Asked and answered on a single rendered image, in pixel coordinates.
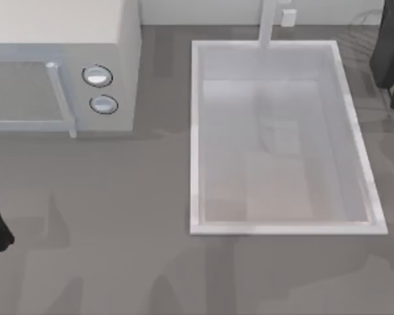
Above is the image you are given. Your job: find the large microwave knob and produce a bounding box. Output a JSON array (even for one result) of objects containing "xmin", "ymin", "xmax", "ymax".
[{"xmin": 81, "ymin": 64, "xmax": 114, "ymax": 89}]

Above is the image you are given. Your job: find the microwave glass door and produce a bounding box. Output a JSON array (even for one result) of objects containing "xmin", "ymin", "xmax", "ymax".
[{"xmin": 0, "ymin": 49, "xmax": 77, "ymax": 138}]

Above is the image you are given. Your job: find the small microwave knob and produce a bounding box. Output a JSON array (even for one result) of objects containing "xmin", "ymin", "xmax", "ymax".
[{"xmin": 89, "ymin": 94, "xmax": 120, "ymax": 116}]

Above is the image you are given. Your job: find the pale microwave door handle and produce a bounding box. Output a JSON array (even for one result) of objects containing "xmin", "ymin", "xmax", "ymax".
[{"xmin": 45, "ymin": 61, "xmax": 77, "ymax": 138}]

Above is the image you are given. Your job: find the tall white tap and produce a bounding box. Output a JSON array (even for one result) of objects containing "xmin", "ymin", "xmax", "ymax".
[{"xmin": 257, "ymin": 0, "xmax": 279, "ymax": 50}]

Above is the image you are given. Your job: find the white sink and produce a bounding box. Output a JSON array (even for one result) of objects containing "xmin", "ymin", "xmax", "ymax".
[{"xmin": 188, "ymin": 39, "xmax": 389, "ymax": 237}]

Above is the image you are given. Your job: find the small white tap lever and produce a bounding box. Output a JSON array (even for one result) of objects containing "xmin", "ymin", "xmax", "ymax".
[{"xmin": 280, "ymin": 8, "xmax": 297, "ymax": 28}]

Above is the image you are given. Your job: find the pale microwave oven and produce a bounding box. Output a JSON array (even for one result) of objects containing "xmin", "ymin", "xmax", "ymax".
[{"xmin": 0, "ymin": 0, "xmax": 142, "ymax": 139}]

